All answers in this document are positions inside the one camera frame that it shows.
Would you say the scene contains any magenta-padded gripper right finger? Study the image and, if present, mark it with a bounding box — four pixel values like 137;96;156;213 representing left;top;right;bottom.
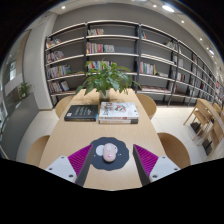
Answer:
132;144;183;187

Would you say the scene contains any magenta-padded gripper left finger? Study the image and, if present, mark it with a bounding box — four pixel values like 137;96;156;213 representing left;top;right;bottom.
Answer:
44;143;95;187

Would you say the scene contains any pink computer mouse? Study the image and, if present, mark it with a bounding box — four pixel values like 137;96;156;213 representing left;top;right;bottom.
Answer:
102;142;118;163

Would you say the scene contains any dark cartoon-face mouse pad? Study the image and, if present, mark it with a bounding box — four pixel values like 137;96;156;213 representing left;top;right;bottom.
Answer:
89;136;130;172

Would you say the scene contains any black book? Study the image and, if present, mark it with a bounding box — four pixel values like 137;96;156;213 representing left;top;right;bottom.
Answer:
63;104;100;122

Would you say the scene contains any thick white-spined book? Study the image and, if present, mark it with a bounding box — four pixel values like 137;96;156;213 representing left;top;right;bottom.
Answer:
98;117;139;125

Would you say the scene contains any long light wooden table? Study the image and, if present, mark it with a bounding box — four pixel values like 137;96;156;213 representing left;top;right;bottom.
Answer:
196;98;224;141

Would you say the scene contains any white illustrated-cover book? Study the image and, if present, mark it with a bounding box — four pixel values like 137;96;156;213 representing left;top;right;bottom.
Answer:
98;101;140;121

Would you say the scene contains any small green plant on ledge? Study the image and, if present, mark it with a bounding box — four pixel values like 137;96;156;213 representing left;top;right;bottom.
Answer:
17;82;32;100

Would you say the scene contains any green potted plant white pot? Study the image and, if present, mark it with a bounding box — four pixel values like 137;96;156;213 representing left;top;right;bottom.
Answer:
75;59;141;101

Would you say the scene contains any grey shelf unit with books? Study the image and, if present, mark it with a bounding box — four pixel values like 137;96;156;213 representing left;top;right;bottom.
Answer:
44;19;224;108

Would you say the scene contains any group of ceiling lights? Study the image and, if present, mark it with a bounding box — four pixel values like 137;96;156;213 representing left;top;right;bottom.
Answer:
61;0;216;56

